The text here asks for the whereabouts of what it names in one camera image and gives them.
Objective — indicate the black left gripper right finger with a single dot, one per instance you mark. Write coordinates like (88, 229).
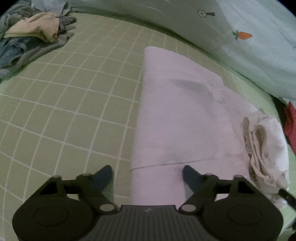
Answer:
(206, 187)

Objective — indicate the beige garment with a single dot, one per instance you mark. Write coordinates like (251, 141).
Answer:
(43, 25)

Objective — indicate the grey knit garment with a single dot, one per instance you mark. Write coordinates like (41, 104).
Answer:
(37, 47)

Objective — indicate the light pink garment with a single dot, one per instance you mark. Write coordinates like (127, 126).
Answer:
(187, 116)

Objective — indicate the white crumpled garment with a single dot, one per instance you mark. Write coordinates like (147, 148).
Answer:
(267, 149)

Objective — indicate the mint carrot print duvet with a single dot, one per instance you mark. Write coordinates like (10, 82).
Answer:
(254, 38)

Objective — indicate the green checked bed sheet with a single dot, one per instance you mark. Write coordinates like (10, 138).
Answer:
(74, 110)

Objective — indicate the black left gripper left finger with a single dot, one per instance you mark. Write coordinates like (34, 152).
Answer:
(84, 193)

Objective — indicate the red knit cloth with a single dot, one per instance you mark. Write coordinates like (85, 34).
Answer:
(290, 125)

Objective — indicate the blue denim jeans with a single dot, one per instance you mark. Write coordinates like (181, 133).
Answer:
(12, 49)

